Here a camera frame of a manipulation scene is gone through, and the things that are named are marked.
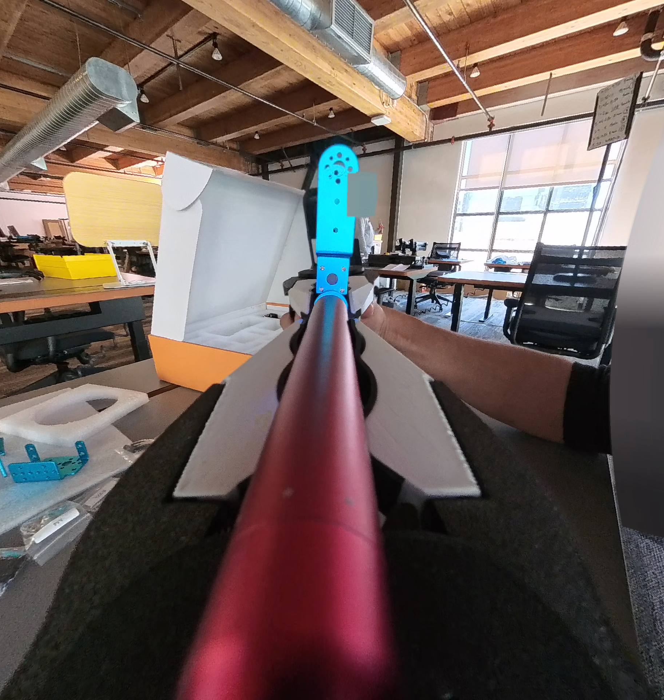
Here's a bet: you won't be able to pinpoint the yellow divider panel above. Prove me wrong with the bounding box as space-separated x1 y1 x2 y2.
63 172 164 249

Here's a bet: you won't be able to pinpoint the person's right hand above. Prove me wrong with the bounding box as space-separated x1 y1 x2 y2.
359 302 399 344

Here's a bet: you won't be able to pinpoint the white laptop stand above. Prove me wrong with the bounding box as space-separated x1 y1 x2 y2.
103 240 158 289

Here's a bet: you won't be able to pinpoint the background wooden desk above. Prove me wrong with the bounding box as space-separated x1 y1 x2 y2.
436 269 531 333
0 273 157 363

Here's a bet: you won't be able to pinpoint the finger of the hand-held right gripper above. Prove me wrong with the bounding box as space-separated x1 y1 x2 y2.
284 276 317 326
345 272 380 320

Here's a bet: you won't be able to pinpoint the clear bag of small parts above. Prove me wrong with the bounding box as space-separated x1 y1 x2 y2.
0 547 30 598
20 500 93 565

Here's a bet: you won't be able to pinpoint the red metal tube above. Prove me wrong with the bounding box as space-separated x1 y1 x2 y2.
176 292 398 700

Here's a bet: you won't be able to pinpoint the white foam cutout piece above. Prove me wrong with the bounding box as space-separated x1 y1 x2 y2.
0 383 149 445

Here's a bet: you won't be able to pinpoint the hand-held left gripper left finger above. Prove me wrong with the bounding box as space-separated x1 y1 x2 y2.
172 323 313 499

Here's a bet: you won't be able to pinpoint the person's grey trousers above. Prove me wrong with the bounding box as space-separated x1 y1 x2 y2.
619 526 664 700

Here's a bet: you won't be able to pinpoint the white foam sheet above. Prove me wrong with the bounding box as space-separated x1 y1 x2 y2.
0 388 142 543

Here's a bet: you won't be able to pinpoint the hanging paper sign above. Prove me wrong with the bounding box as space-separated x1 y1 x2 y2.
586 72 643 151

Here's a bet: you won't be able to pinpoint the white open cardboard box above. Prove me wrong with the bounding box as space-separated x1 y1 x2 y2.
148 151 322 392

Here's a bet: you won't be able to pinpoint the black mesh office chair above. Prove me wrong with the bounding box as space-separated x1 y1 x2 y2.
503 243 627 360

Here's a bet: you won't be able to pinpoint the blue toy robot arm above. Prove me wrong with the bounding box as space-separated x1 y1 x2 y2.
302 143 366 299

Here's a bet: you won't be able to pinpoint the yellow plastic bin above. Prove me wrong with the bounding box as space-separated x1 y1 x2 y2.
32 253 119 281

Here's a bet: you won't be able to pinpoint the silver ventilation duct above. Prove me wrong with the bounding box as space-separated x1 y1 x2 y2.
266 0 408 100
0 57 141 198

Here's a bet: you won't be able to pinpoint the large window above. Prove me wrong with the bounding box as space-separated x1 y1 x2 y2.
452 127 624 270

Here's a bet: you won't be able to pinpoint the person's right forearm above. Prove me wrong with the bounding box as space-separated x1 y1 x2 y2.
387 309 613 456

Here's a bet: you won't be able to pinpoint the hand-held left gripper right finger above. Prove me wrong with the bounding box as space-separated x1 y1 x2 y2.
354 322 483 506

